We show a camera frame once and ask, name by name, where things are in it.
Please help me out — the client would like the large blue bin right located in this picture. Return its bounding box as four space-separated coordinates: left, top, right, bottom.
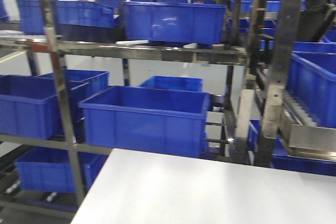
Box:
286 52 335 128

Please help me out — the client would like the black office chair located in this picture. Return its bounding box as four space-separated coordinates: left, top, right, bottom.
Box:
296 0 335 42

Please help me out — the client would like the blue bin upper shelf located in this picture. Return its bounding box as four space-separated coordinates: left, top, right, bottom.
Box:
123 2 227 44

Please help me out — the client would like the large blue bin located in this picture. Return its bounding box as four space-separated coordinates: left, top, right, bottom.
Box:
79 86 210 158
286 52 335 128

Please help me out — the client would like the white roller track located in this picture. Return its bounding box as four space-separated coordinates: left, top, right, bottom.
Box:
283 90 317 127

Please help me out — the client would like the large blue bin lower left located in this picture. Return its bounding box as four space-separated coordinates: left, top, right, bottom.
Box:
79 86 210 158

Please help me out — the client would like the blue crate upper left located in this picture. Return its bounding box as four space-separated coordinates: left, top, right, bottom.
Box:
18 0 116 35

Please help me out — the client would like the steel rack upright post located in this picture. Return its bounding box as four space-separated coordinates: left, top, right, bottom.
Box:
254 0 302 168

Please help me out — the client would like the steel shelf beam left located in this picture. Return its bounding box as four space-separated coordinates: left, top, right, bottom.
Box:
0 36 247 65

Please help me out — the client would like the blue bin behind lower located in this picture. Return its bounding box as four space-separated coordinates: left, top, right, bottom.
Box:
139 75 203 91

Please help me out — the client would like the blue bin far left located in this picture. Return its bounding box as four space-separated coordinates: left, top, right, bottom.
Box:
0 74 90 141

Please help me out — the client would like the steel shelf lip right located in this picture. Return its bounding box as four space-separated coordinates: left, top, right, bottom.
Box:
279 112 335 162

